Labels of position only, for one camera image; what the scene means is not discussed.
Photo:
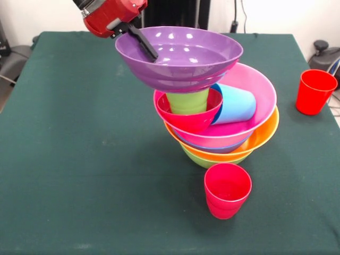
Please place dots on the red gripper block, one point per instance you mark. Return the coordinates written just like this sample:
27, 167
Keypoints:
111, 16

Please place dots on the purple bowl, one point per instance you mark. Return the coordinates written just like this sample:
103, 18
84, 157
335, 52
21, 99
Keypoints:
186, 71

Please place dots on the green cup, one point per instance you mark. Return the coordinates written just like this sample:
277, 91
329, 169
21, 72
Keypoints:
188, 103

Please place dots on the small crimson pink bowl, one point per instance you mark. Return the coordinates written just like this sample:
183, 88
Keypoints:
191, 122

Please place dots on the blue cup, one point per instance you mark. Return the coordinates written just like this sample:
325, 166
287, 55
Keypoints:
236, 103

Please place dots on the large magenta bowl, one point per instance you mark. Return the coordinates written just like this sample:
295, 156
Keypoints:
255, 85

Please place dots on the blue bowl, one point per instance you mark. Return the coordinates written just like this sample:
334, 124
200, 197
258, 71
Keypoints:
212, 149

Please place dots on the green bowl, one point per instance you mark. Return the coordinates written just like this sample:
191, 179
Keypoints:
207, 162

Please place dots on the large orange bowl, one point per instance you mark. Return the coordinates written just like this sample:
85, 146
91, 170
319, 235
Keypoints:
265, 132

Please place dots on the red cup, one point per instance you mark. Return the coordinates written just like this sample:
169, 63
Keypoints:
313, 95

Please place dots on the crimson pink cup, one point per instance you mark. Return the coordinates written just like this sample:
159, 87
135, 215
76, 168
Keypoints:
225, 202

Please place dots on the dark green tablecloth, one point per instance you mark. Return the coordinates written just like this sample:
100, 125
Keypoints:
79, 212

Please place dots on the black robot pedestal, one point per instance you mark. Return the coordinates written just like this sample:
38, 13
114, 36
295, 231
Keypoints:
180, 13

